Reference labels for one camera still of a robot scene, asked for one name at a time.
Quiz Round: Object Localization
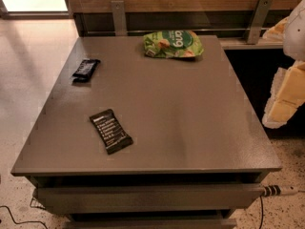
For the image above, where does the green rice chip bag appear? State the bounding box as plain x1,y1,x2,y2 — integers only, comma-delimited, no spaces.
143,31,204,58

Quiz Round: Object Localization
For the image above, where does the grey drawer cabinet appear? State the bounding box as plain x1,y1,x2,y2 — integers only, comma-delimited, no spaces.
12,36,281,222

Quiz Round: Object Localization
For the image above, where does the right metal bracket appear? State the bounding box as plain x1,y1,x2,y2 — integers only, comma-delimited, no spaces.
245,0,273,45

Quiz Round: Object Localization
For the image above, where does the black snack bar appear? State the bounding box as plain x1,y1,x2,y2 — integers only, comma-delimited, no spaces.
90,109,133,155
72,59,101,83

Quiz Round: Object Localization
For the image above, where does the upper grey drawer front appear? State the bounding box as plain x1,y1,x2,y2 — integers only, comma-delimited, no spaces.
34,184,263,214

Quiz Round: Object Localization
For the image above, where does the left metal bracket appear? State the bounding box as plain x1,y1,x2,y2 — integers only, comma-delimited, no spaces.
111,0,128,36

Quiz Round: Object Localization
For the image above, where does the black snack bar far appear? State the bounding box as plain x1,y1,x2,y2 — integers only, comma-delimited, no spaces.
72,59,101,83

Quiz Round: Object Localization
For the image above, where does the white striped power plug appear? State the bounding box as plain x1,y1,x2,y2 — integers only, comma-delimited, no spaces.
262,185,299,197

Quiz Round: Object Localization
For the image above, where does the black snack bar near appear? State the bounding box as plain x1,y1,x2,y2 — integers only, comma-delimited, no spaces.
90,109,133,155

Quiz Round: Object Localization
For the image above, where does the lower grey drawer front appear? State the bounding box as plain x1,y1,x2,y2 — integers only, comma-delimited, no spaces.
63,219,236,229

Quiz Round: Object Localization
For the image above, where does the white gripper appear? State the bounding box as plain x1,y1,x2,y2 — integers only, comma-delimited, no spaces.
262,0,305,129

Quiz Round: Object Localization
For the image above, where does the black floor cable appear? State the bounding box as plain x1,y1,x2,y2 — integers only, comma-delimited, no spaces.
0,205,50,229

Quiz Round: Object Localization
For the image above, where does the grey drawer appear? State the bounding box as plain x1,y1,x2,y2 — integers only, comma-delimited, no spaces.
63,219,236,229
34,184,263,214

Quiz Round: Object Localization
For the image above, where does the metal bracket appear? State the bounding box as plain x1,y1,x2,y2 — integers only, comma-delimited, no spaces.
245,0,273,45
111,0,128,36

